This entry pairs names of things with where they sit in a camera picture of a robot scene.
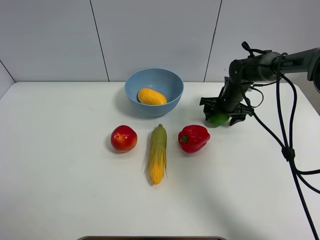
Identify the blue plastic bowl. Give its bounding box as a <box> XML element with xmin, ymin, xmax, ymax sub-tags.
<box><xmin>124</xmin><ymin>68</ymin><xmax>184</xmax><ymax>117</ymax></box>

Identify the red apple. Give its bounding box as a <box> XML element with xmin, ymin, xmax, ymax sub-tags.
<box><xmin>110</xmin><ymin>125</ymin><xmax>138</xmax><ymax>153</ymax></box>

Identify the green lime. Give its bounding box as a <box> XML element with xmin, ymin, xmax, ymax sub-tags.
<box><xmin>208</xmin><ymin>112</ymin><xmax>229</xmax><ymax>127</ymax></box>

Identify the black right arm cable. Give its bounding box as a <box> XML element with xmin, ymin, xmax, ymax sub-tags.
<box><xmin>241</xmin><ymin>41</ymin><xmax>320</xmax><ymax>240</ymax></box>

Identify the yellow mango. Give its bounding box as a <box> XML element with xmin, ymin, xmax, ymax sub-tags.
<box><xmin>137</xmin><ymin>88</ymin><xmax>167</xmax><ymax>105</ymax></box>

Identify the corn cob with husk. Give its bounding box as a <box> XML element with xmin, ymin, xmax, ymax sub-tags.
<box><xmin>146</xmin><ymin>123</ymin><xmax>168</xmax><ymax>186</ymax></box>

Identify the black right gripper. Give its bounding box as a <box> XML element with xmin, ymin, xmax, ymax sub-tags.
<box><xmin>199</xmin><ymin>76</ymin><xmax>254</xmax><ymax>126</ymax></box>

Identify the red bell pepper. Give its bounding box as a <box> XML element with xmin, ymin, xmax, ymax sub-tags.
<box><xmin>178</xmin><ymin>124</ymin><xmax>211</xmax><ymax>154</ymax></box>

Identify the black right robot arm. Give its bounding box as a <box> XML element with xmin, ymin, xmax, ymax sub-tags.
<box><xmin>199</xmin><ymin>48</ymin><xmax>320</xmax><ymax>126</ymax></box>

